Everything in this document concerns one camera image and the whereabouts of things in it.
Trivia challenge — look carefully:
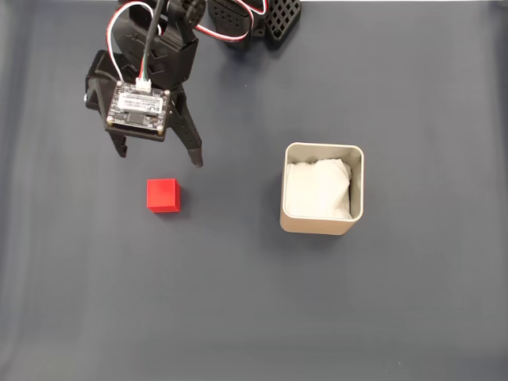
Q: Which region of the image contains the black camera cable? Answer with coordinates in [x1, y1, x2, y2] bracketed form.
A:
[140, 0, 166, 80]

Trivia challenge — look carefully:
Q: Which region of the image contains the blue grey table mat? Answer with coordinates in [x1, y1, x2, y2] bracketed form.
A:
[0, 1, 508, 381]

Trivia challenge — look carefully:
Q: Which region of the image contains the camera circuit board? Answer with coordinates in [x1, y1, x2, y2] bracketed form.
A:
[105, 79, 175, 143]

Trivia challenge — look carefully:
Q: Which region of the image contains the red cube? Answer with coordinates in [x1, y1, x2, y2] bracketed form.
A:
[145, 178, 183, 214]

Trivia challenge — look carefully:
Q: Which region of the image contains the white crumpled tissue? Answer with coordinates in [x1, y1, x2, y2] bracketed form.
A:
[284, 157, 354, 220]

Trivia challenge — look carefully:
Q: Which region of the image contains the white red servo cable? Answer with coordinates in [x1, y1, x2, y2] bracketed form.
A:
[193, 0, 271, 44]
[106, 1, 160, 87]

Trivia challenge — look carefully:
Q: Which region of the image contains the beige metal box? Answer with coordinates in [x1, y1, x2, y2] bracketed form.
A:
[279, 141, 365, 236]

